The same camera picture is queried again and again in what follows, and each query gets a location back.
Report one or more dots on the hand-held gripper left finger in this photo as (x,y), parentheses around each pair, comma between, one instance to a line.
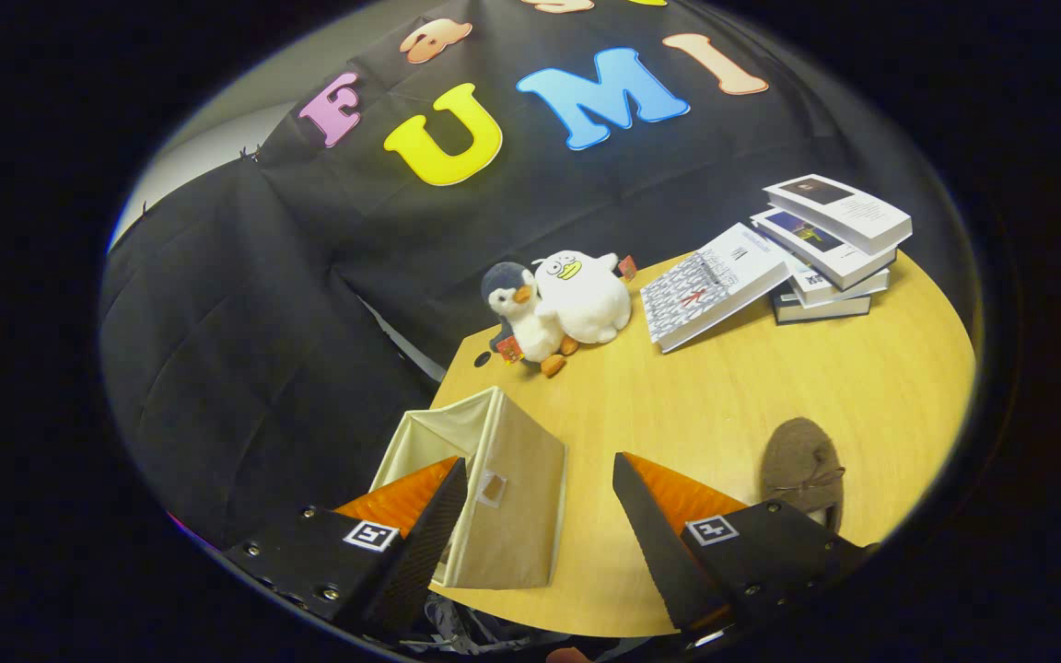
(420,562)

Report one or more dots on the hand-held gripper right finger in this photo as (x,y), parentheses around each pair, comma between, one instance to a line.
(659,562)

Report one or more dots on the beige fabric storage box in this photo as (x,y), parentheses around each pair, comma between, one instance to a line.
(521,497)

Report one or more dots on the brown fuzzy shoe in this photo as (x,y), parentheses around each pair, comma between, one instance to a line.
(798,460)

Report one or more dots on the black backdrop cloth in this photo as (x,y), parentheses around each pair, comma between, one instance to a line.
(245,368)

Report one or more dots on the grey white penguin plush toy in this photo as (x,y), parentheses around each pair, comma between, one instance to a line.
(526,318)

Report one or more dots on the patterned cover book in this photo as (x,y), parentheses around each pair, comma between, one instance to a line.
(705,295)

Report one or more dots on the white duck plush toy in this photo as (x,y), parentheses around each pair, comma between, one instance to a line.
(586,295)

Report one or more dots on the dark grey book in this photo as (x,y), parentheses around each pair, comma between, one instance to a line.
(821,309)

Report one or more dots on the thin white book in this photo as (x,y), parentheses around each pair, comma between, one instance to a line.
(839,287)

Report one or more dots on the white book with blue picture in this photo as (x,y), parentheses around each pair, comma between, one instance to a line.
(816,244)

